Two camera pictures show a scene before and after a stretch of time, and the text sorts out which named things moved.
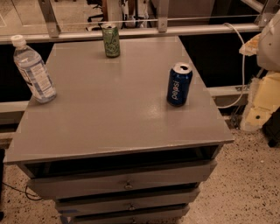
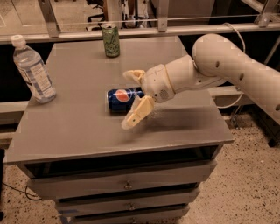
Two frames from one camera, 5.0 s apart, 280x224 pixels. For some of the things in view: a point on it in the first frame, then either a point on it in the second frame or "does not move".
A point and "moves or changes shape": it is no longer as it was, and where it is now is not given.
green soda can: (111, 38) does not move
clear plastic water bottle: (33, 70) does not move
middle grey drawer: (127, 202) does not move
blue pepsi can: (178, 84) moves or changes shape
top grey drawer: (187, 175) does not move
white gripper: (270, 46) -> (156, 82)
